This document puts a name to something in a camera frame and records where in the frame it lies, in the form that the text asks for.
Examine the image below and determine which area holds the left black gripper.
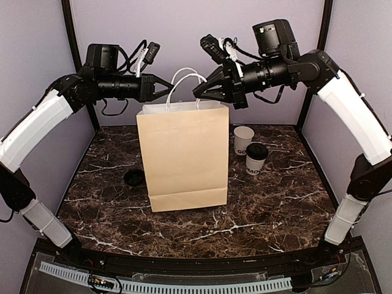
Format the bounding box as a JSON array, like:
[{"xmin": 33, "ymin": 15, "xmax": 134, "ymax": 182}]
[{"xmin": 97, "ymin": 72, "xmax": 176, "ymax": 102}]

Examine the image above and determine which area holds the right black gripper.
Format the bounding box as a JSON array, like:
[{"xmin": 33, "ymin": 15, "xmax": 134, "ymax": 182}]
[{"xmin": 192, "ymin": 53, "xmax": 291, "ymax": 108}]

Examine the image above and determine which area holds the brown paper bag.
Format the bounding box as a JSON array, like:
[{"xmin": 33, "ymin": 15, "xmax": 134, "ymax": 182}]
[{"xmin": 136, "ymin": 67, "xmax": 230, "ymax": 214}]

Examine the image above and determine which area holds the white paper coffee cup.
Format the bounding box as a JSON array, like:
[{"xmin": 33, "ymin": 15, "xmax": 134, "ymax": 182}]
[{"xmin": 246, "ymin": 156, "xmax": 265, "ymax": 176}]

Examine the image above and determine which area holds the black plastic cup lid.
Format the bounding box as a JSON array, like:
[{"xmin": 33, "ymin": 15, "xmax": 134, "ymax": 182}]
[{"xmin": 246, "ymin": 142, "xmax": 269, "ymax": 160}]

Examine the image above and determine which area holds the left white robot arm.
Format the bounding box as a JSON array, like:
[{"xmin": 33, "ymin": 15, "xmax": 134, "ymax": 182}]
[{"xmin": 1, "ymin": 41, "xmax": 173, "ymax": 267}]

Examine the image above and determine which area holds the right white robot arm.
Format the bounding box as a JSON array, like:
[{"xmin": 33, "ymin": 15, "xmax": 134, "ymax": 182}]
[{"xmin": 193, "ymin": 19, "xmax": 391, "ymax": 266}]

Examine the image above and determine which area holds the spare white paper cup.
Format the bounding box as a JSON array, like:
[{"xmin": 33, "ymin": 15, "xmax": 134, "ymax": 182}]
[{"xmin": 233, "ymin": 126, "xmax": 254, "ymax": 156}]

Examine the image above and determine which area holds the spare black cup lid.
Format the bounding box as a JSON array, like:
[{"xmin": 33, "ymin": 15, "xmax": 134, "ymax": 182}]
[{"xmin": 123, "ymin": 169, "xmax": 144, "ymax": 187}]

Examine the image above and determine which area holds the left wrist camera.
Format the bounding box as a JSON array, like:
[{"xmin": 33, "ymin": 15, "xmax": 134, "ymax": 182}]
[{"xmin": 134, "ymin": 42, "xmax": 160, "ymax": 77}]

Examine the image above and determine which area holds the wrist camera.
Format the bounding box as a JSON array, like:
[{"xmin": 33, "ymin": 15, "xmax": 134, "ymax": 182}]
[
  {"xmin": 134, "ymin": 42, "xmax": 160, "ymax": 77},
  {"xmin": 200, "ymin": 34, "xmax": 244, "ymax": 78}
]

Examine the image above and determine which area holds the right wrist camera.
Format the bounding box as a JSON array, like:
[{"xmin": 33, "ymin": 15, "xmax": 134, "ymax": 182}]
[{"xmin": 200, "ymin": 34, "xmax": 244, "ymax": 78}]

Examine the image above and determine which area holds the left black frame post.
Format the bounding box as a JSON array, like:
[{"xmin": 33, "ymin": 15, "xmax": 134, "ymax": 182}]
[{"xmin": 61, "ymin": 0, "xmax": 100, "ymax": 132}]

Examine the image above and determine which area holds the black frame post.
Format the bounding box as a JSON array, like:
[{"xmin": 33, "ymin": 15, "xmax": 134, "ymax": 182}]
[
  {"xmin": 61, "ymin": 0, "xmax": 100, "ymax": 132},
  {"xmin": 296, "ymin": 0, "xmax": 334, "ymax": 132}
]

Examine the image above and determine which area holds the right black frame post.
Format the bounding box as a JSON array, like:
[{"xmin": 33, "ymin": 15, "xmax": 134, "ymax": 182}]
[{"xmin": 296, "ymin": 0, "xmax": 334, "ymax": 132}]

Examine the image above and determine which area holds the black front rail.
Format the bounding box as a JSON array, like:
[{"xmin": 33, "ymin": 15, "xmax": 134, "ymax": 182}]
[{"xmin": 36, "ymin": 237, "xmax": 365, "ymax": 278}]

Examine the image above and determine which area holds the white cable duct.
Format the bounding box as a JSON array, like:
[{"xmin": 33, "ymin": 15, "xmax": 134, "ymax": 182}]
[{"xmin": 39, "ymin": 262, "xmax": 292, "ymax": 293}]

